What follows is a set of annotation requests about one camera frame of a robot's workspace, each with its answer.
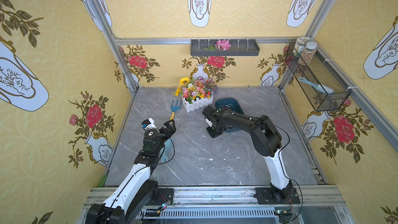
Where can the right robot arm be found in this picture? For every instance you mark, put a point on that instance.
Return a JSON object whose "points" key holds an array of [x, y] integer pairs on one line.
{"points": [[265, 137]]}

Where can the pink flower on shelf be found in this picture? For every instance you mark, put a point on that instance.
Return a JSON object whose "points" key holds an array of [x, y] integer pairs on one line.
{"points": [[223, 44]]}

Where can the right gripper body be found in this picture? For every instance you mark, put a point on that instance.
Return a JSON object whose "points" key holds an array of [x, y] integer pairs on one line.
{"points": [[212, 121]]}

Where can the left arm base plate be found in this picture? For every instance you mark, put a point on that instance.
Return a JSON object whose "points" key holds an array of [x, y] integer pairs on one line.
{"points": [[165, 195]]}

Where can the glass jar behind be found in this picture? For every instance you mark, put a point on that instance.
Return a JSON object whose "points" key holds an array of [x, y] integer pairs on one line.
{"points": [[300, 45]]}

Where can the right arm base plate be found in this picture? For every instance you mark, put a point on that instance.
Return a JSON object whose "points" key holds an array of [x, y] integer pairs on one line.
{"points": [[277, 196]]}

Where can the flower pot white fence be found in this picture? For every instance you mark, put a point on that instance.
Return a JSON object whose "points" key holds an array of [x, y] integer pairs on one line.
{"points": [[197, 93]]}

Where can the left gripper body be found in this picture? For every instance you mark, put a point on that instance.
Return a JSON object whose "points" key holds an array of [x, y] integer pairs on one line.
{"points": [[164, 129]]}

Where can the blue yellow garden fork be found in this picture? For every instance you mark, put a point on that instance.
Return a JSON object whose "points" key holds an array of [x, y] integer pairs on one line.
{"points": [[175, 106]]}

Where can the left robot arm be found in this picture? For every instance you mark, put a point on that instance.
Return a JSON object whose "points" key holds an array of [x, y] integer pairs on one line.
{"points": [[137, 189]]}

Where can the light blue dustpan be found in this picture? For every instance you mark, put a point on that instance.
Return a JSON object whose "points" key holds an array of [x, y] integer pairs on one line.
{"points": [[168, 152]]}

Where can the blue white brush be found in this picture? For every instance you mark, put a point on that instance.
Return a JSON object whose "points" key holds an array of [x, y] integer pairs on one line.
{"points": [[322, 88]]}

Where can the dark wall shelf tray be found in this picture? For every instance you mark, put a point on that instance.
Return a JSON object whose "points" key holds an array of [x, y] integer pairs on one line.
{"points": [[239, 47]]}

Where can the black wire mesh basket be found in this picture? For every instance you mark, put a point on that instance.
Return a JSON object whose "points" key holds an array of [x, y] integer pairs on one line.
{"points": [[319, 72]]}

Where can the teal plastic storage box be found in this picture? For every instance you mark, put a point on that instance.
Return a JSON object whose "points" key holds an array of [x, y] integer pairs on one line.
{"points": [[229, 102]]}

